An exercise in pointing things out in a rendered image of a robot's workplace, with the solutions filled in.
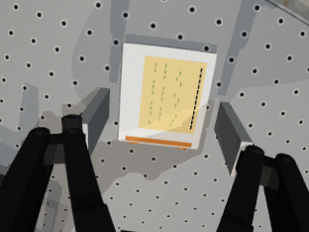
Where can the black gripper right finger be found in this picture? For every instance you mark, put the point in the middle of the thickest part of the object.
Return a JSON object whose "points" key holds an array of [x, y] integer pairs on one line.
{"points": [[286, 194]]}

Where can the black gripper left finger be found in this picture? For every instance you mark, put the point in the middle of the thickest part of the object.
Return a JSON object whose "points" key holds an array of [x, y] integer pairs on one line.
{"points": [[23, 187]]}

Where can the grey perforated plate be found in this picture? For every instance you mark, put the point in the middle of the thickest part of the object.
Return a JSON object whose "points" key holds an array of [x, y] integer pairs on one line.
{"points": [[56, 54]]}

